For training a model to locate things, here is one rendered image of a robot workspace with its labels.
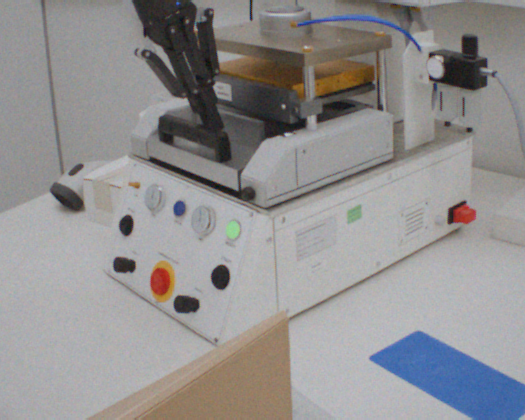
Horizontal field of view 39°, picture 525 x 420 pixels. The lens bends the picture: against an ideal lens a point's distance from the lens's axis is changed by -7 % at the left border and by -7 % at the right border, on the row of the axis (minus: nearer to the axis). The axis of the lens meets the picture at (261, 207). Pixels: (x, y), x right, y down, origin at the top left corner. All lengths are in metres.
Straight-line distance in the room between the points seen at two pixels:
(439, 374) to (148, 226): 0.49
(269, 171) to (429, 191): 0.34
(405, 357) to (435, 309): 0.13
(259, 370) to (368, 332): 0.61
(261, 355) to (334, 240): 0.64
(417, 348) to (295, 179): 0.28
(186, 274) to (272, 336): 0.64
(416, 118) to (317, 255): 0.27
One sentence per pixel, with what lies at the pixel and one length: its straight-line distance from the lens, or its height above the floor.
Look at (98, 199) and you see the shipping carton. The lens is 1.44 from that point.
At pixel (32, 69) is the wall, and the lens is 2.62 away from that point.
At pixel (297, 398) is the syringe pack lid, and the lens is 0.91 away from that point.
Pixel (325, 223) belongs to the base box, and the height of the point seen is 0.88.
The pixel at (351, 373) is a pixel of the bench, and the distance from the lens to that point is 0.99.
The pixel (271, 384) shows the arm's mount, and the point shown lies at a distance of 0.49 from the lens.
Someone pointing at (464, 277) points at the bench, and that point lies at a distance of 1.21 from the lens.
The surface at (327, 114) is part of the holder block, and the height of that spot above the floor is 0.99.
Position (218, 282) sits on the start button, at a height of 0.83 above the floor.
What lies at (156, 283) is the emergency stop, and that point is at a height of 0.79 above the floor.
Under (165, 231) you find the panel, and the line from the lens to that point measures 1.15.
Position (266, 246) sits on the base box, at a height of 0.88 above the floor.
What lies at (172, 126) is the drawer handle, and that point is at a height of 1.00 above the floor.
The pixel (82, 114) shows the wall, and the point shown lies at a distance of 2.56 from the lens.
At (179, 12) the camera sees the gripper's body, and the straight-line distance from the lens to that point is 1.05.
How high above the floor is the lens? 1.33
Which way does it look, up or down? 23 degrees down
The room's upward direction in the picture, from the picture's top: 4 degrees counter-clockwise
